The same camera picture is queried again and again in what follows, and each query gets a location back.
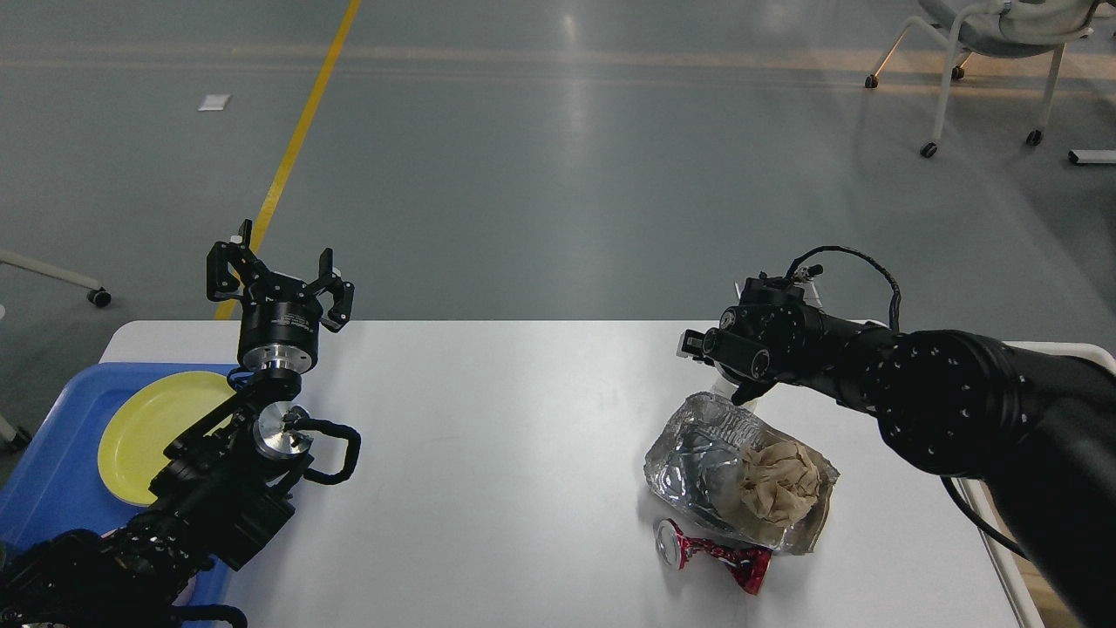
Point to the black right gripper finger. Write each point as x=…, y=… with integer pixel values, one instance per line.
x=691, y=345

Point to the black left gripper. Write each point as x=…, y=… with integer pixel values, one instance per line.
x=275, y=333

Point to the silver foil wrapper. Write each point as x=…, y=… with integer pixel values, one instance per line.
x=695, y=464

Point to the brown paper ball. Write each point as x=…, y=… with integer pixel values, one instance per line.
x=778, y=483

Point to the yellow plastic plate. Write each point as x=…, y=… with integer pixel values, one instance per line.
x=131, y=448

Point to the crushed red can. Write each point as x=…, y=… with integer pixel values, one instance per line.
x=747, y=565

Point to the small clear plastic cup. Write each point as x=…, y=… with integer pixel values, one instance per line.
x=725, y=388

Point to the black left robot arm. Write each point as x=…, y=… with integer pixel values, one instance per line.
x=226, y=488

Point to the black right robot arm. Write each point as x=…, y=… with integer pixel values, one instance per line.
x=1037, y=429

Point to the white caster leg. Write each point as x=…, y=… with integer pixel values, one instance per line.
x=96, y=292

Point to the blue plastic tray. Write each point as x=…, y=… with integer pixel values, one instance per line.
x=52, y=488

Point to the beige plastic bin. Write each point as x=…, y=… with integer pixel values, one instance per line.
x=1030, y=597

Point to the white office chair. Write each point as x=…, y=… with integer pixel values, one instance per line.
x=993, y=29

